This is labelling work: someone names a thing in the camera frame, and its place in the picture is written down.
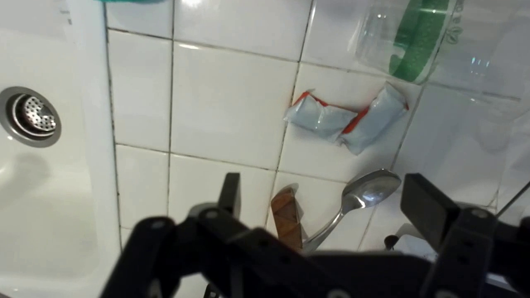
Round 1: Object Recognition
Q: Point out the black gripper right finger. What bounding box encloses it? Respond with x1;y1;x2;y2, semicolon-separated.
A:
400;170;530;298

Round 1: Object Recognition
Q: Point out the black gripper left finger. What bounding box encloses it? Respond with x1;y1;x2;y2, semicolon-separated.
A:
97;170;332;298

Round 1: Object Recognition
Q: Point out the brown object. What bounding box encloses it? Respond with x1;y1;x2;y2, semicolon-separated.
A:
268;183;306;251

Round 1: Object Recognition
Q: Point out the white toaster oven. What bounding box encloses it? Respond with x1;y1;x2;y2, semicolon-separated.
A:
382;221;443;263

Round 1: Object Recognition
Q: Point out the metal spoon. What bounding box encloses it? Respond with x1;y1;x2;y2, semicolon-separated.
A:
299;167;404;253

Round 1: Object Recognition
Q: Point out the clear packet red edge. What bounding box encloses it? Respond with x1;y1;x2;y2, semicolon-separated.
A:
339;81;410;157
284;89;360;140

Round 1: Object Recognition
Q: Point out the clear glass jar green band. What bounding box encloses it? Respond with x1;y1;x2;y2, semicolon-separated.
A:
352;0;530;102

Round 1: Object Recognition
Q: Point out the white sink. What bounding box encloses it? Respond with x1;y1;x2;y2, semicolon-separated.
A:
0;0;122;298

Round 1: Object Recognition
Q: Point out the metal sink drain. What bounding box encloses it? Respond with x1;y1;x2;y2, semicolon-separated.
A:
0;86;62;149

